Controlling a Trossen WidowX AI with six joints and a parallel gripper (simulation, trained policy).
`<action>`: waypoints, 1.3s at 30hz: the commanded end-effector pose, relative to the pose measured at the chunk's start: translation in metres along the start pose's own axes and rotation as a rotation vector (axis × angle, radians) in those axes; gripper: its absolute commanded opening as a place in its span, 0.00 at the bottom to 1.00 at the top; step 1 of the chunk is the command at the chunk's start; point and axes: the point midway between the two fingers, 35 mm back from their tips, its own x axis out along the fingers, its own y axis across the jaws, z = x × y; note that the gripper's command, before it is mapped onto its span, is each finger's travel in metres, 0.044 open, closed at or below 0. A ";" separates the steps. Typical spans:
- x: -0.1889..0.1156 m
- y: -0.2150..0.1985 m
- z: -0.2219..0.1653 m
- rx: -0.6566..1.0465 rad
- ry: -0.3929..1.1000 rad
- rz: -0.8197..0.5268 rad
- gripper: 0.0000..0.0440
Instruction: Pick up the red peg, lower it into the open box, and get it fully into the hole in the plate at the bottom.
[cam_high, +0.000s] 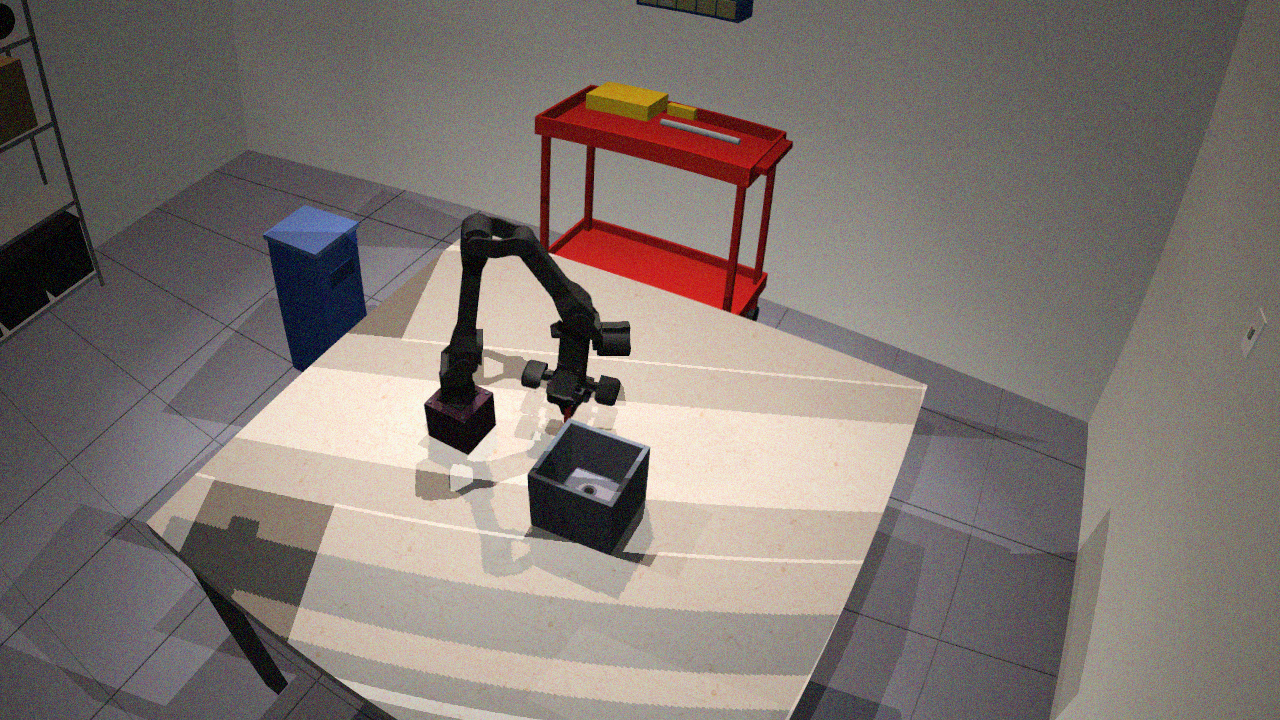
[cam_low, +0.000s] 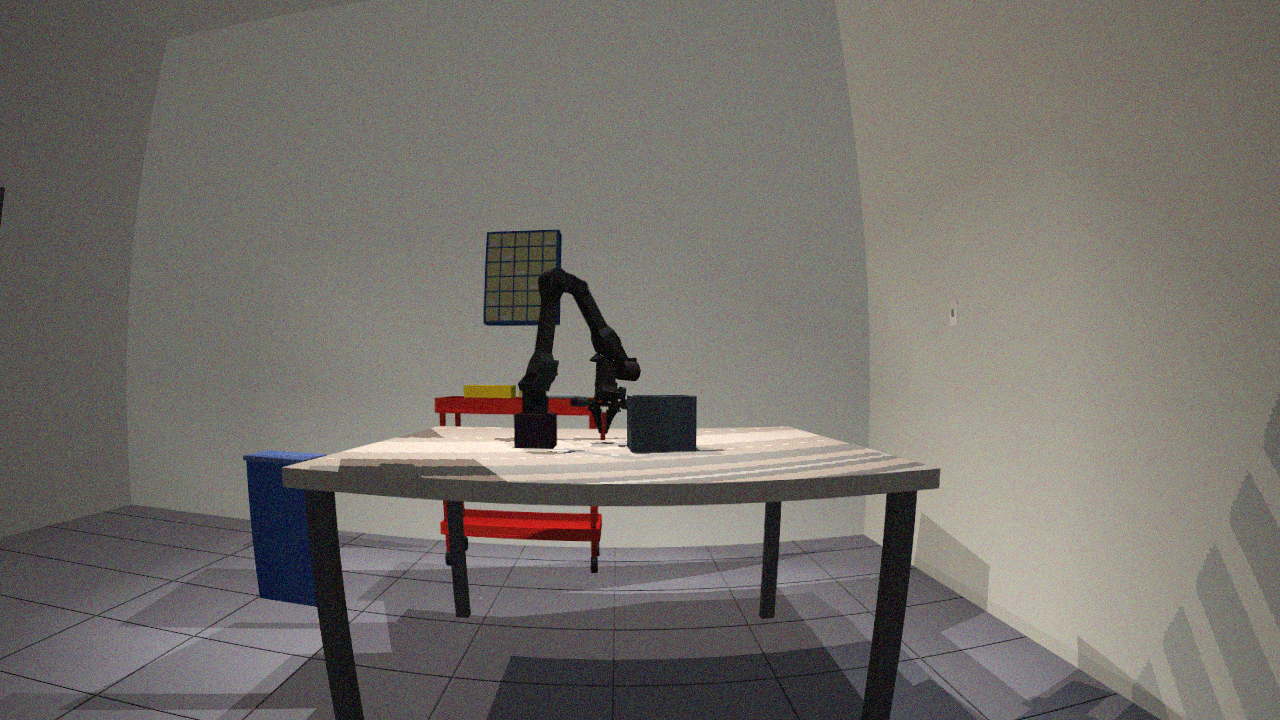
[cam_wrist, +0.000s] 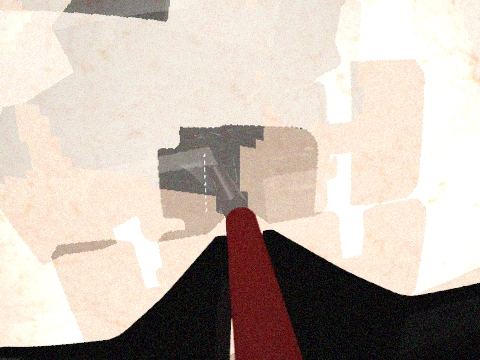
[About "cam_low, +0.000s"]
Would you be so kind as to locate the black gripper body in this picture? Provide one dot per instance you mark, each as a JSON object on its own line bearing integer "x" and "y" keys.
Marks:
{"x": 594, "y": 404}

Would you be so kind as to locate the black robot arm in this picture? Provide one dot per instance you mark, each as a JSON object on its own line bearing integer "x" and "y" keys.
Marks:
{"x": 542, "y": 368}

